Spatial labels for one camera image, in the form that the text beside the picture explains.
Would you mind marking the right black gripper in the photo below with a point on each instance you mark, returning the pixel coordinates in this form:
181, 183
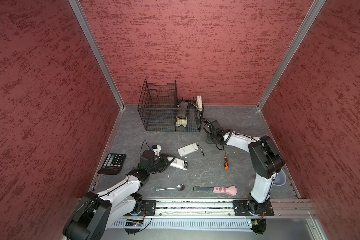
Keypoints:
209, 139

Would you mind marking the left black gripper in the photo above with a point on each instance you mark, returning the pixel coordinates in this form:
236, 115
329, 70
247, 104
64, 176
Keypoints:
164, 158

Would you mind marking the white air conditioner remote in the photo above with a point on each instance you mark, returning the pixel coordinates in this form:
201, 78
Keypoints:
180, 164

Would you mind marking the grey white remote control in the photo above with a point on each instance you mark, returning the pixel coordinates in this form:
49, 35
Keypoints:
191, 148

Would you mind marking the orange black screwdriver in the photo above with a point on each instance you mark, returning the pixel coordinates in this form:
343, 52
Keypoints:
226, 162

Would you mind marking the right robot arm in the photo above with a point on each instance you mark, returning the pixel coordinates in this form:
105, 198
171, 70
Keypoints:
265, 156

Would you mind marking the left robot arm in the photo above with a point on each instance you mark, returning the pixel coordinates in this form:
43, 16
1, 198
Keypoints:
90, 218

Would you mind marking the metal spoon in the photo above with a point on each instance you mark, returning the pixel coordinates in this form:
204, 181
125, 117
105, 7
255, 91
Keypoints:
180, 187

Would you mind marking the yellow black brush in basket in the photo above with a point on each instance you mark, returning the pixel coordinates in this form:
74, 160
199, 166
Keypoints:
181, 116

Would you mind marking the wooden sticks in basket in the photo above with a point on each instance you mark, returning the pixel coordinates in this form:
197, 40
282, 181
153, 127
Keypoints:
199, 102

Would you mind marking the black calculator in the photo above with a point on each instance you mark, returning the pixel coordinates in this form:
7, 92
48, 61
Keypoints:
112, 164

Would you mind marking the pink cat paw spatula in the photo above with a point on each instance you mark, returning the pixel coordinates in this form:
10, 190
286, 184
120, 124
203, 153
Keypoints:
232, 190

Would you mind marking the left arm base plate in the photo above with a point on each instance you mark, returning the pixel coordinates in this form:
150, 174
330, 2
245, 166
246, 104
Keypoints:
144, 207

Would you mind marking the black wire basket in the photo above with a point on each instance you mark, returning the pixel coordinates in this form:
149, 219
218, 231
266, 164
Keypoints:
158, 106

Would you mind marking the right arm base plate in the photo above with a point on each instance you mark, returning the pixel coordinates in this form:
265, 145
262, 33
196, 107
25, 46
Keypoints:
252, 209

